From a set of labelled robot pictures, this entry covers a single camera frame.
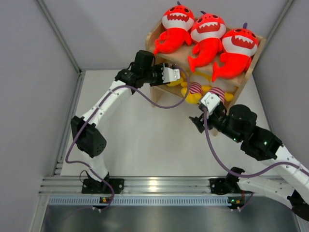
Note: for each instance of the red shark plush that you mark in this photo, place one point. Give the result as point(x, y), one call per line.
point(239, 45)
point(206, 32)
point(177, 22)

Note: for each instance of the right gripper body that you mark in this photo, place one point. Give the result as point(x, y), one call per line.
point(218, 120)

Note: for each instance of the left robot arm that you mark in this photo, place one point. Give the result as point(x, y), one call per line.
point(86, 129)

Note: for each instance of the wooden two-tier shelf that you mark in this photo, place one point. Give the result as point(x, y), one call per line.
point(179, 58)

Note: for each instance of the right aluminium frame post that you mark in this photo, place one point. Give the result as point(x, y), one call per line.
point(284, 11)

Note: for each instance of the white slotted cable duct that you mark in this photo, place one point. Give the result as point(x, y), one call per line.
point(141, 201)

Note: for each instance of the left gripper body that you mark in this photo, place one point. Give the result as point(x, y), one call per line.
point(155, 75)

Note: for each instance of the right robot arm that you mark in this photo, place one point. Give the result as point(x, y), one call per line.
point(284, 179)

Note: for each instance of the red shark plush on shelf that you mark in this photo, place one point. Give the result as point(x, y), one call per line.
point(177, 22)

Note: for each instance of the aluminium frame post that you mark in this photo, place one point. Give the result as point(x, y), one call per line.
point(284, 11)
point(77, 84)

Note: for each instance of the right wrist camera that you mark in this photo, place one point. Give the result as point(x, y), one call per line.
point(209, 101)

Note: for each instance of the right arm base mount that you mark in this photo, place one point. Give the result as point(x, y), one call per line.
point(222, 186)

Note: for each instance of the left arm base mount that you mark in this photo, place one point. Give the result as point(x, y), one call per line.
point(91, 186)

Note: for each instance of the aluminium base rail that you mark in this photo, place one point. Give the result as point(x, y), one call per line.
point(65, 185)

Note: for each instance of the left aluminium frame post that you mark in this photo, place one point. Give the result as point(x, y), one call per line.
point(77, 84)

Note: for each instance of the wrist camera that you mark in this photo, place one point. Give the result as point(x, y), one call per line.
point(209, 101)
point(172, 73)

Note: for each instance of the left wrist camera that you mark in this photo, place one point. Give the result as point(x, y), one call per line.
point(172, 73)

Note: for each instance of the yellow frog plush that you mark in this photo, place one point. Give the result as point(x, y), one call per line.
point(197, 85)
point(223, 90)
point(182, 81)

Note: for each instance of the red shark plush front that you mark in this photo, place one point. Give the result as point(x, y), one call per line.
point(239, 45)

